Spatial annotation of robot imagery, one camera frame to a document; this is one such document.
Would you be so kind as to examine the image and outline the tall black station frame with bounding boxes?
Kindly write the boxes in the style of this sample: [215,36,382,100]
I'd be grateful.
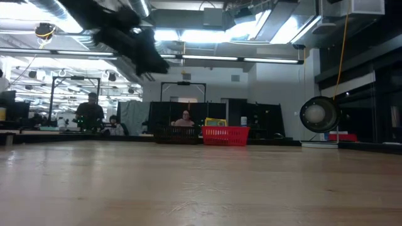
[48,76,101,126]

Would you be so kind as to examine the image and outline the black partition panels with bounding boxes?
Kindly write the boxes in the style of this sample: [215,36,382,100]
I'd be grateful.
[147,100,227,134]

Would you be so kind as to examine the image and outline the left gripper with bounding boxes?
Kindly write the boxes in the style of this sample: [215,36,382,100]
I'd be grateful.
[92,9,170,78]

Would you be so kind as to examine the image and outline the red plastic basket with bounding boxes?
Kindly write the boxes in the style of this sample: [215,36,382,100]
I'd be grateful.
[201,126,251,147]

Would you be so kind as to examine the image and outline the black aluminium table frame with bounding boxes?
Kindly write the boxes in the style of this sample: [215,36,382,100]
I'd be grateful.
[0,133,402,154]

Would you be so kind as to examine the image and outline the low black station frame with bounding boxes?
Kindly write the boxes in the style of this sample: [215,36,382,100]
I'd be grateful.
[160,81,207,103]

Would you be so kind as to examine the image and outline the grey curtain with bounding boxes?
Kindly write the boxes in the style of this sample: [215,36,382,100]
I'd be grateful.
[116,100,151,136]

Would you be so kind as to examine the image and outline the dark cabinet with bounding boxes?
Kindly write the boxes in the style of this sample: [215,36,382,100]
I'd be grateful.
[227,99,286,139]

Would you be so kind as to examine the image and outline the black ceiling cord reel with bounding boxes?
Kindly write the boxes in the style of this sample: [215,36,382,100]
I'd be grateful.
[34,22,57,41]

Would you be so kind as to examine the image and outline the cylindrical spotlight lamp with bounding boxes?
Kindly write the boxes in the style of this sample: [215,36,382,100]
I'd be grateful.
[299,95,340,134]

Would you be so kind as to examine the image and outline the dark monitor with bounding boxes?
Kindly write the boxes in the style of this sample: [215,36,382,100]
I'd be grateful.
[0,90,31,122]

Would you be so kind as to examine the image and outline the white round lamp base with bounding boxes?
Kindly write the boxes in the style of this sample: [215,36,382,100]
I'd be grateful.
[300,141,339,149]

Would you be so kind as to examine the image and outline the black plastic basket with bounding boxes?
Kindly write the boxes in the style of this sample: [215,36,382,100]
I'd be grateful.
[153,126,201,145]

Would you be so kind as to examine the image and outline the red box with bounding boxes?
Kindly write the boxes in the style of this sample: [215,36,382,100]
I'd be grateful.
[328,133,358,142]

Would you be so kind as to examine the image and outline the person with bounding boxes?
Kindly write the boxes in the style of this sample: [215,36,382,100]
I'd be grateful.
[173,109,196,127]
[105,114,128,136]
[75,92,105,131]

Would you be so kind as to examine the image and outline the yellow green crayon box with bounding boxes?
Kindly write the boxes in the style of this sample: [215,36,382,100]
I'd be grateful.
[204,117,227,127]

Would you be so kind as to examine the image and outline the yellow hanging cable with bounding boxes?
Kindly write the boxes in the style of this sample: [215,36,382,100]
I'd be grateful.
[332,0,352,101]

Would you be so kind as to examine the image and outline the long ceiling light bar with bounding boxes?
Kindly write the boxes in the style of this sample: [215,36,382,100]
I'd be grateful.
[0,46,305,65]

